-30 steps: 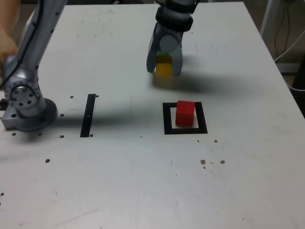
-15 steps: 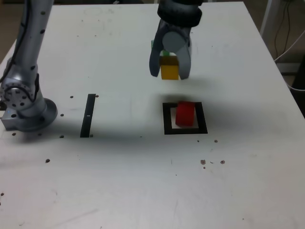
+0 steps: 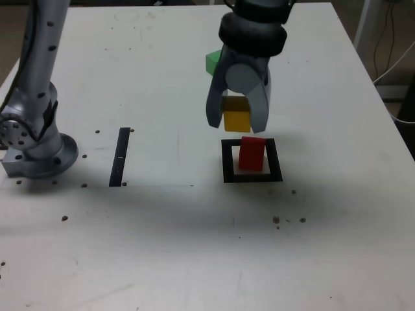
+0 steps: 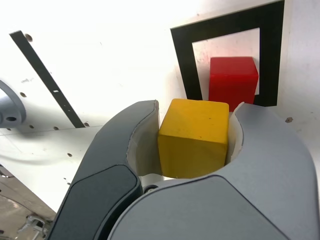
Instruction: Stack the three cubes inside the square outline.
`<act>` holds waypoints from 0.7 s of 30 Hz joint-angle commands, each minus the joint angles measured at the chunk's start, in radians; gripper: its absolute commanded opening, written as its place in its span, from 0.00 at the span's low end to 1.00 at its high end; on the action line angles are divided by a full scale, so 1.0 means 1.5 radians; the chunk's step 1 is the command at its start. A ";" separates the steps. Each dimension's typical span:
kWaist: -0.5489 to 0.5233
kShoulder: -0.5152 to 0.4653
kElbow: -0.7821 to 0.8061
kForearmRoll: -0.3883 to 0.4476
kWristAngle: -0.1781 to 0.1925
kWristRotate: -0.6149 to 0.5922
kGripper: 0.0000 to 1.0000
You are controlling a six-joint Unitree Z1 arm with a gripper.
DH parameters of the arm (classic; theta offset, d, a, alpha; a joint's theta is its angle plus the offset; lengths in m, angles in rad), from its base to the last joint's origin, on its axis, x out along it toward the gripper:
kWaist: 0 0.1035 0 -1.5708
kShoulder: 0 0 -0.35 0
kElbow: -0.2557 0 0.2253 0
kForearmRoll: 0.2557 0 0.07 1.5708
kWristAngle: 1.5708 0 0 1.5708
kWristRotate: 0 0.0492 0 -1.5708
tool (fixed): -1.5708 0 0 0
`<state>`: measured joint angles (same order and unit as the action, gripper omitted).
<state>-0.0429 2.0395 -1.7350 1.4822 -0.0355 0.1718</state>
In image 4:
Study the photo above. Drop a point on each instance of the red cube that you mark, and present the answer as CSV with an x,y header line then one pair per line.
x,y
232,82

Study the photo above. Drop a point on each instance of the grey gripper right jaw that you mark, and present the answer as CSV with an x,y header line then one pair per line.
x,y
250,187

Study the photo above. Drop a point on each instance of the black tape square outline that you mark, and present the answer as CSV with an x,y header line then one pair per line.
x,y
185,50

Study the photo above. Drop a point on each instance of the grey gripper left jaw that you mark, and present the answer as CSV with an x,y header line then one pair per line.
x,y
105,162

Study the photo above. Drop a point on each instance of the yellow cube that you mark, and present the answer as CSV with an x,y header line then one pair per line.
x,y
192,140

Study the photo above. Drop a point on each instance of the black tape strip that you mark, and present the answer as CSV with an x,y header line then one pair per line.
x,y
47,77

